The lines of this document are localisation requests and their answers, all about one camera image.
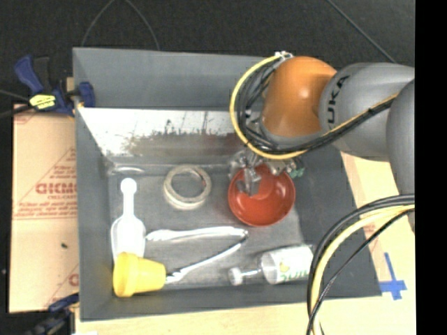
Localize grey metal bin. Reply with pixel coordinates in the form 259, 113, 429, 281
72, 47, 382, 322

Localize brown cardboard board red print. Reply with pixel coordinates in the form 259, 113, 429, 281
8, 103, 81, 313

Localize yellow plastic cup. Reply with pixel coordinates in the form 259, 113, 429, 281
112, 251, 168, 298

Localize white pump bottle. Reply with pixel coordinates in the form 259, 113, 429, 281
228, 244, 315, 287

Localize silver metal tongs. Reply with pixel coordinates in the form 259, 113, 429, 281
144, 225, 250, 285

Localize beige tape ring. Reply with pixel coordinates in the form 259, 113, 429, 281
163, 164, 213, 211

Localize white plastic scoop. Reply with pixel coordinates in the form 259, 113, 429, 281
110, 177, 147, 259

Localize red bowl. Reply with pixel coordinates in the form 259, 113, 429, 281
227, 163, 297, 228

